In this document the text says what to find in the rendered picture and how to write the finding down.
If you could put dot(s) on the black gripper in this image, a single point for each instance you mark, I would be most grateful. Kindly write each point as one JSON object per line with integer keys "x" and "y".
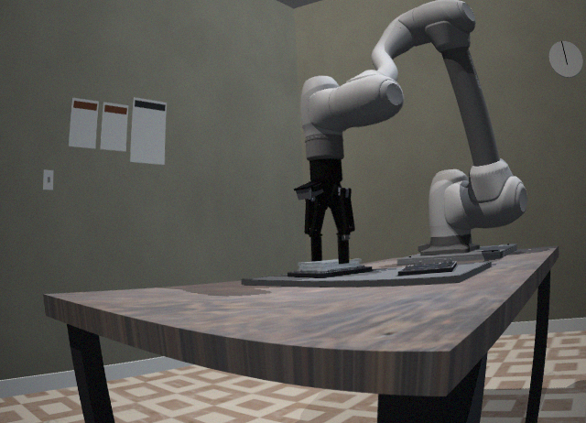
{"x": 329, "y": 170}

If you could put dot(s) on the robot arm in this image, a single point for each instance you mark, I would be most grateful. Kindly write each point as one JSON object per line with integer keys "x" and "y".
{"x": 491, "y": 196}

